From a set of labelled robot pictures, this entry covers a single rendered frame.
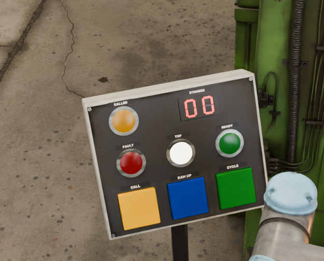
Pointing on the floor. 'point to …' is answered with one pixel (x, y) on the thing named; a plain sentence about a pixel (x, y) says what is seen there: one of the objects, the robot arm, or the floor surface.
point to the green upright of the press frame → (269, 64)
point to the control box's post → (180, 243)
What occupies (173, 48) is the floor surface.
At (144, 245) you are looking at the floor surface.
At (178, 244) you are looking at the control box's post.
